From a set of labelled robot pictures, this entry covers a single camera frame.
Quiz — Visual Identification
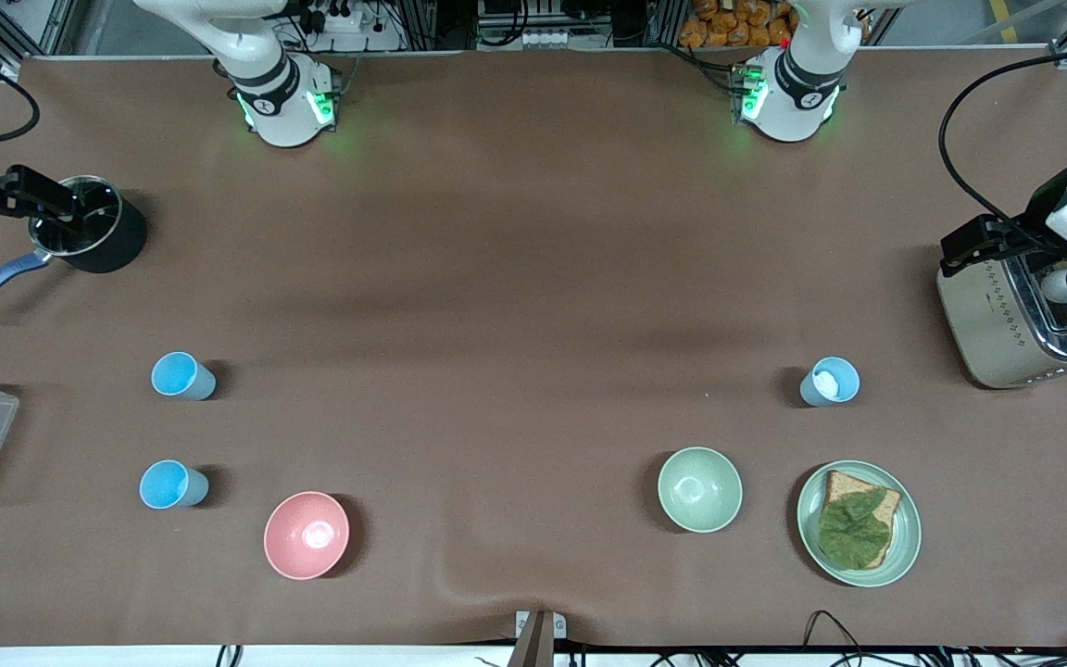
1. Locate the light blue plastic cup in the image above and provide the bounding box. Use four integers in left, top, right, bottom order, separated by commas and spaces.
798, 357, 861, 409
150, 351, 218, 402
139, 459, 210, 510

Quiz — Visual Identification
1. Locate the beige and chrome toaster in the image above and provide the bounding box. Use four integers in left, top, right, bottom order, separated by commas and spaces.
936, 250, 1067, 390

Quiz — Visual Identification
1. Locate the brown bread slice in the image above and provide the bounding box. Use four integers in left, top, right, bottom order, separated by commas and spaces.
821, 470, 903, 570

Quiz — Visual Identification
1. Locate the pale green plate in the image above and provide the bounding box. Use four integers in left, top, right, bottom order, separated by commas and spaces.
796, 459, 923, 588

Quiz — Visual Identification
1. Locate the green lettuce leaf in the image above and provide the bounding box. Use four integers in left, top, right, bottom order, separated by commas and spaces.
817, 489, 896, 571

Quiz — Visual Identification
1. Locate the bag of orange buns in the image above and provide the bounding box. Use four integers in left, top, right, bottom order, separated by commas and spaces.
679, 0, 796, 49

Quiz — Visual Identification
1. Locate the white power strip with plugs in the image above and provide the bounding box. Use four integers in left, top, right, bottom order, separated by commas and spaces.
297, 0, 405, 54

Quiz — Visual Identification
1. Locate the pale green bowl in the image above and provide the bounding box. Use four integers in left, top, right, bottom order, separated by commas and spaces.
657, 447, 745, 535

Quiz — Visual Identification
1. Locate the pink bowl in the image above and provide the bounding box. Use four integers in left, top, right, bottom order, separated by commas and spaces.
263, 491, 351, 582

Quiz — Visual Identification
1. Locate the small white power strip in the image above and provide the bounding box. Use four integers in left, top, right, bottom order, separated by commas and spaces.
522, 28, 586, 52

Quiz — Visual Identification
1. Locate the black pot with blue handle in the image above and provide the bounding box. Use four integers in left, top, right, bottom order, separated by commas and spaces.
0, 174, 149, 321

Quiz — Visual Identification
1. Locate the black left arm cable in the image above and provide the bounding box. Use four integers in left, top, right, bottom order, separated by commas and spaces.
938, 44, 1067, 251

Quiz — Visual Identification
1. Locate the metal table clamp bracket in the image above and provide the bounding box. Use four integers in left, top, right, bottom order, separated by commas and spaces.
515, 610, 568, 667

